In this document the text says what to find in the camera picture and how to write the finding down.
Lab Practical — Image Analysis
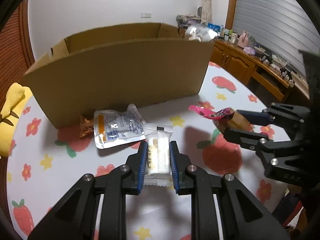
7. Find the floral white bed sheet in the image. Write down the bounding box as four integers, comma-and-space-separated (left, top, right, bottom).
7, 63, 287, 239

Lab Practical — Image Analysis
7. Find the folded clothes pile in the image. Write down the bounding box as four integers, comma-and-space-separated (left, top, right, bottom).
176, 15, 201, 29

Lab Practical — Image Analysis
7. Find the yellow Pikachu plush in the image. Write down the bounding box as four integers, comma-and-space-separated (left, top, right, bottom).
0, 82, 33, 158

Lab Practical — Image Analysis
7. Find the pink snack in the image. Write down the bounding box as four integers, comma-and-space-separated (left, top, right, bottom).
188, 105, 253, 133

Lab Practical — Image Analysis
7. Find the pink kettle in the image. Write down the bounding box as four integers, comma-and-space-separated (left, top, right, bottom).
238, 31, 249, 49

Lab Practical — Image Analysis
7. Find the beige curtain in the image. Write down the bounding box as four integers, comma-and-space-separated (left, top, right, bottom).
199, 0, 215, 26

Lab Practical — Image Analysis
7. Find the white orange flat pouch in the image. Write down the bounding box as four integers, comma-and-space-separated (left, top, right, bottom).
93, 104, 146, 150

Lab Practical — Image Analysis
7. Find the wooden sideboard cabinet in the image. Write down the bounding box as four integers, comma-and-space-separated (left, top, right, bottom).
210, 39, 311, 107

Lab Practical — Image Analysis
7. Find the blue picture card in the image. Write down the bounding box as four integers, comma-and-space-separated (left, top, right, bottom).
207, 23, 221, 33

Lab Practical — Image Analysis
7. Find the purple cloth item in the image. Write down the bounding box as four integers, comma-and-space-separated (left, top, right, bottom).
243, 47, 255, 56

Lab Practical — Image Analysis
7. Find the brown cardboard box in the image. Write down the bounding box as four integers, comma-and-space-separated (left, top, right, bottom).
21, 23, 214, 128

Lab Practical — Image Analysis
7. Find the orange foil candy wrapper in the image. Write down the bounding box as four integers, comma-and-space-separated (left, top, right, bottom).
79, 115, 94, 138

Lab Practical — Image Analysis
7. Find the white wall switch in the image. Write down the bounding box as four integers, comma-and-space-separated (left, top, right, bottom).
140, 12, 152, 18

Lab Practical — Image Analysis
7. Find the white cake snack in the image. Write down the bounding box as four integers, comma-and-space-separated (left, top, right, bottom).
143, 123, 173, 187

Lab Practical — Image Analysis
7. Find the grey window blind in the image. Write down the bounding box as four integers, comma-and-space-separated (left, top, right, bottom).
232, 0, 319, 75

